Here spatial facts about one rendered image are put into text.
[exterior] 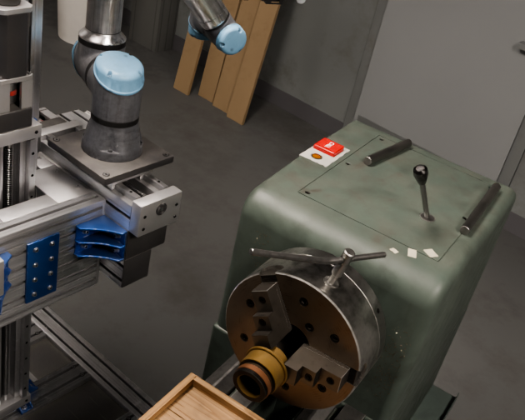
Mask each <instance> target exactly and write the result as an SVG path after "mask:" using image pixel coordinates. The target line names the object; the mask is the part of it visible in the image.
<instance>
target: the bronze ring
mask: <svg viewBox="0 0 525 420"><path fill-rule="evenodd" d="M286 361H287V357H286V356H285V354H284V353H283V351H282V350H281V349H279V348H278V347H274V348H273V349H268V348H266V347H260V346H255V347H251V348H250V349H249V350H248V351H247V354H246V357H245V358H244V359H243V360H242V361H241V362H240V364H239V368H238V369H237V370H236V372H235V373H234V374H233V377H232V379H233V383H234V385H235V387H236V389H237V390H238V391H239V392H240V393H241V394H242V395H243V396H244V397H245V398H246V399H248V400H250V401H253V402H256V403H259V402H261V401H263V400H264V399H265V398H266V397H267V396H268V395H270V394H272V393H274V391H275V390H276V389H277V388H278V387H281V386H282V385H283V384H284V383H285V382H286V381H287V378H288V372H287V369H286V367H285V365H284V363H285V362H286Z"/></svg>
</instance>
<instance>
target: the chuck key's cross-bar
mask: <svg viewBox="0 0 525 420"><path fill-rule="evenodd" d="M249 255H251V256H259V257H265V258H278V259H285V260H292V261H299V262H305V263H319V264H334V263H343V258H342V257H330V258H325V257H313V256H306V255H300V254H293V253H286V252H274V251H268V250H262V249H256V248H250V249H249ZM386 256H387V254H386V253H385V252H373V253H365V254H358V255H355V256H354V258H353V259H352V261H351V262H355V261H362V260H368V259H375V258H385V257H386Z"/></svg>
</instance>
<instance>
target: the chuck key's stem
mask: <svg viewBox="0 0 525 420"><path fill-rule="evenodd" d="M354 256H355V252H354V251H353V250H352V249H351V248H345V249H344V251H343V253H342V255H341V257H342V258H343V262H342V263H336V264H335V266H334V268H333V269H332V275H331V277H330V278H329V279H328V280H327V281H328V282H329V284H330V285H334V284H335V282H336V281H337V279H338V278H340V277H341V276H342V275H343V274H344V272H345V270H346V269H347V267H348V265H349V264H350V262H351V261H352V260H353V258H354Z"/></svg>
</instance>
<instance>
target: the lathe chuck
mask: <svg viewBox="0 0 525 420"><path fill-rule="evenodd" d="M333 268H334V266H333V265H331V264H319V263H312V262H299V261H292V260H285V259H278V258H271V259H269V260H268V261H266V262H265V263H264V264H263V265H261V266H260V267H259V268H257V269H256V270H255V271H254V272H252V273H251V274H250V275H248V276H247V277H246V278H244V279H243V280H242V281H241V282H240V283H239V284H238V285H237V286H236V287H235V288H234V289H233V291H232V293H231V295H230V297H229V299H228V302H227V309H226V327H227V335H228V338H229V341H230V343H231V345H232V349H233V351H234V352H235V354H236V356H237V359H238V361H239V362H241V361H242V360H243V359H244V358H245V357H246V354H247V352H248V350H249V349H250V348H252V347H255V346H254V343H253V339H252V334H254V333H255V332H256V331H257V329H256V326H255V323H254V321H253V315H255V313H257V312H258V310H257V307H256V304H255V302H254V299H253V295H252V290H253V289H254V288H256V287H257V286H258V285H259V284H261V283H262V282H263V281H262V279H261V277H260V276H261V275H262V274H263V271H267V270H268V269H282V270H277V271H276V272H275V274H276V278H277V282H278V285H279V287H280V290H281V294H282V298H283V301H284V303H285V306H286V309H287V314H288V316H289V319H290V323H291V324H292V325H294V326H292V330H291V331H290V332H289V333H288V334H287V335H286V336H285V337H284V338H283V340H284V341H285V342H286V343H287V345H288V346H289V347H290V348H291V349H292V353H293V354H294V353H295V352H296V351H297V350H298V349H299V348H300V347H301V346H302V345H303V344H304V343H305V344H306V343H307V342H308V343H309V346H311V347H313V348H316V349H317V350H318V351H320V352H322V353H325V354H327V355H328V356H330V357H332V358H334V359H336V360H338V361H339V362H341V363H344V364H346V365H348V366H349V367H350V368H353V369H355V370H357V371H359V372H361V374H360V377H359V379H358V380H357V382H355V383H354V384H353V385H352V384H351V383H349V382H346V383H345V384H344V385H343V387H342V388H341V389H340V391H339V392H338V393H336V392H334V391H333V390H331V389H329V388H327V387H325V386H323V385H322V384H320V383H318V382H317V383H316V385H314V387H309V386H308V385H307V384H305V383H303V382H300V381H298V382H297V384H296V385H295V386H293V385H291V384H290V383H288V382H285V383H284V384H283V385H282V386H281V387H278V388H277V389H276V390H275V391H274V393H272V395H273V396H274V397H275V398H278V399H280V400H282V401H284V402H285V403H288V404H291V405H293V406H296V407H299V408H306V409H325V408H331V407H334V406H337V405H338V404H340V403H342V402H343V401H345V400H346V399H347V398H348V397H349V396H350V395H351V394H352V392H353V391H354V390H355V388H356V387H357V386H358V384H359V383H360V382H361V381H362V380H363V379H364V377H365V376H366V375H367V374H368V372H369V371H370V369H371V368H372V366H373V364H374V363H375V361H376V358H377V355H378V349H379V332H378V325H377V321H376V318H375V316H374V313H373V310H372V308H371V306H370V304H369V303H368V300H367V299H366V298H365V296H364V295H363V293H362V292H361V290H360V289H359V288H358V287H357V285H356V284H355V283H354V282H353V281H352V280H351V279H350V278H349V277H348V276H346V275H345V274H343V275H342V276H341V277H339V278H338V279H337V281H338V284H339V286H338V288H332V287H329V286H328V285H327V284H326V283H325V282H324V281H323V278H324V277H326V276H331V275H332V270H333ZM295 326H296V327H297V328H299V329H300V330H301V331H302V332H303V333H304V335H305V336H306V337H304V336H303V335H302V334H301V333H300V332H299V331H298V330H297V329H296V328H295ZM289 358H290V357H288V356H287V360H288V359H289ZM361 370H362V371H361Z"/></svg>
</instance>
